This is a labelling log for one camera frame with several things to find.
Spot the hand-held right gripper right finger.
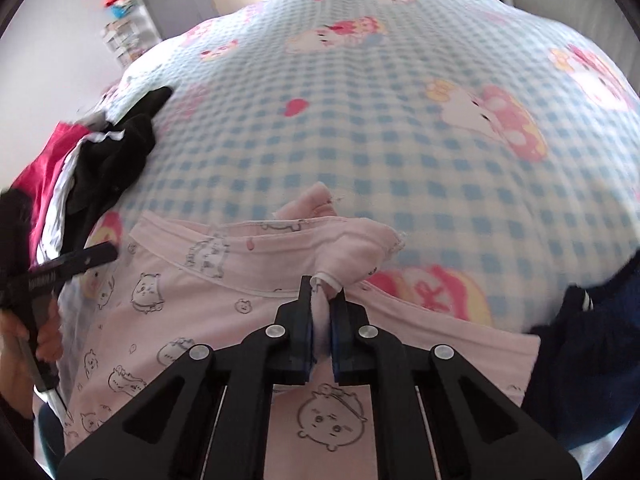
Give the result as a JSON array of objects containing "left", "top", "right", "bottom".
[{"left": 327, "top": 290, "right": 583, "bottom": 480}]

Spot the navy garment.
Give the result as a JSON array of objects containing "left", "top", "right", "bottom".
[{"left": 522, "top": 247, "right": 640, "bottom": 441}]

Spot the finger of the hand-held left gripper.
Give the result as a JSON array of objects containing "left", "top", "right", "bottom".
[{"left": 27, "top": 241, "right": 119, "bottom": 281}]

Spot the white garment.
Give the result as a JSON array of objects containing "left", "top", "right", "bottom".
[{"left": 37, "top": 130, "right": 126, "bottom": 266}]

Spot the blue checkered printed blanket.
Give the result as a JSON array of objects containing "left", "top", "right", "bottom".
[{"left": 57, "top": 0, "right": 640, "bottom": 461}]

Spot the shelf with toys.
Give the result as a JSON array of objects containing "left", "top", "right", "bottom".
[{"left": 102, "top": 0, "right": 151, "bottom": 67}]

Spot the person's left hand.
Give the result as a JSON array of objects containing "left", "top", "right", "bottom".
[{"left": 0, "top": 302, "right": 62, "bottom": 396}]

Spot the pink cartoon print pajama garment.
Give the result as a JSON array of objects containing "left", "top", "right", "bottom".
[{"left": 62, "top": 182, "right": 542, "bottom": 480}]

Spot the black garment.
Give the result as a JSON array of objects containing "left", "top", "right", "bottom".
[{"left": 67, "top": 85, "right": 175, "bottom": 256}]

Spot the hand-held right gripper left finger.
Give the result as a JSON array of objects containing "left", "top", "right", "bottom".
[{"left": 57, "top": 275, "right": 321, "bottom": 480}]

